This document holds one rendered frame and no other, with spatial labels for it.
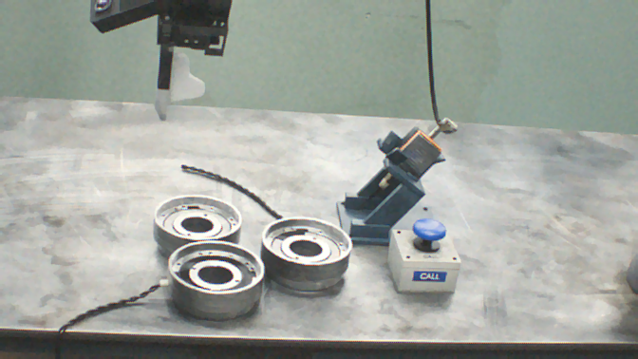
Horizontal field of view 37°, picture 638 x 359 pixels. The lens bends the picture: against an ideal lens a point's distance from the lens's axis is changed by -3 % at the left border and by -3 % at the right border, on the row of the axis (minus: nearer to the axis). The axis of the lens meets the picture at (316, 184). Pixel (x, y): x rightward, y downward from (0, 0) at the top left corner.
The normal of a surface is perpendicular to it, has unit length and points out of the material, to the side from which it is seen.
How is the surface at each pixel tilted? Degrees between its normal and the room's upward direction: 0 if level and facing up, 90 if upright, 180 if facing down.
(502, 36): 90
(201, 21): 30
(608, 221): 0
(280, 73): 90
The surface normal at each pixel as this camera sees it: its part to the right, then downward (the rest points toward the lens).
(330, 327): 0.12, -0.88
